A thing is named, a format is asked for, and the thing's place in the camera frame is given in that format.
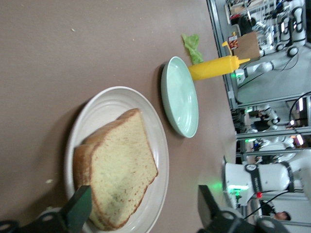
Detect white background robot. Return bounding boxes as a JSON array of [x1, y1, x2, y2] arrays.
[[274, 0, 307, 57]]

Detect yellow squeeze bottle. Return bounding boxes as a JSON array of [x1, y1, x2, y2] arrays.
[[188, 41, 251, 82]]

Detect brown cardboard box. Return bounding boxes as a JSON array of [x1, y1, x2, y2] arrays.
[[233, 31, 262, 62]]

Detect person with black hair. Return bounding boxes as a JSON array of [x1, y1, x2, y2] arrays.
[[273, 210, 292, 222]]

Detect beige plate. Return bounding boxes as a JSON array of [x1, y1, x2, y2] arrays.
[[64, 86, 170, 233]]

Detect light green plate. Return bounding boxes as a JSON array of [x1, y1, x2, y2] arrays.
[[160, 56, 199, 138]]

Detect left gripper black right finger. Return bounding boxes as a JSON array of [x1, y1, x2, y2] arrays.
[[198, 184, 292, 233]]

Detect brown bread slice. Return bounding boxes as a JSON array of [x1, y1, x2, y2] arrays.
[[72, 108, 159, 231]]

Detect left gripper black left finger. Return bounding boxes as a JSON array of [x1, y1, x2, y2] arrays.
[[0, 185, 93, 233]]

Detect green lettuce leaf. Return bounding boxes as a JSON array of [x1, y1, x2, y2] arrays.
[[181, 33, 204, 65]]

